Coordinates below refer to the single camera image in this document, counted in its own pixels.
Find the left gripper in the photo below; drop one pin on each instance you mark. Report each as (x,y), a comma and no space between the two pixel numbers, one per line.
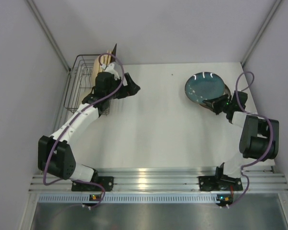
(126,86)

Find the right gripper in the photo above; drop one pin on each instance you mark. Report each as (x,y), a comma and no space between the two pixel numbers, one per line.
(215,102)

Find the beige plate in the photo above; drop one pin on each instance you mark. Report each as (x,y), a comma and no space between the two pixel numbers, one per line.
(95,71)

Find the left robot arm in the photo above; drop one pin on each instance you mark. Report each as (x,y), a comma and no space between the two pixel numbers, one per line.
(55,155)

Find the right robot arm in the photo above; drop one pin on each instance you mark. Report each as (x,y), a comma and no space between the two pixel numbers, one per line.
(260,135)

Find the dark square plate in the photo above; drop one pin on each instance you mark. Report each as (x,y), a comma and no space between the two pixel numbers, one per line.
(113,54)

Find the dark wire dish rack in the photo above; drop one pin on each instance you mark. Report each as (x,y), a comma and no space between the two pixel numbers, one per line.
(78,84)

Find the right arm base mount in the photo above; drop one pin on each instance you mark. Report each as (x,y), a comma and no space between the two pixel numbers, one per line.
(224,183)

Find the aluminium rail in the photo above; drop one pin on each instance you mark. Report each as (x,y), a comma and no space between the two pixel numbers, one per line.
(263,179)

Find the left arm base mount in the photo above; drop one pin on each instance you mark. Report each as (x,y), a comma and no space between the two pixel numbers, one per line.
(106,182)

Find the slotted cable duct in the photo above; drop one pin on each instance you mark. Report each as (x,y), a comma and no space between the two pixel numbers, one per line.
(134,198)

